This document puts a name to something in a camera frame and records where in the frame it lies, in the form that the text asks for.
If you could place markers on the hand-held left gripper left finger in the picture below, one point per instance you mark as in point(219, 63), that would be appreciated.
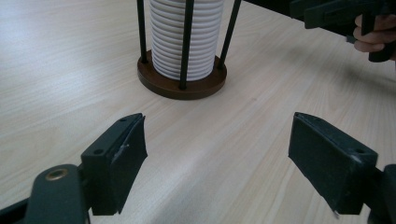
point(115, 165)

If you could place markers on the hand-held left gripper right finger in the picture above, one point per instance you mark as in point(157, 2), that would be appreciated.
point(330, 165)

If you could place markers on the stack of white paper cups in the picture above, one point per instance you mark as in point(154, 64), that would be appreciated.
point(168, 37)

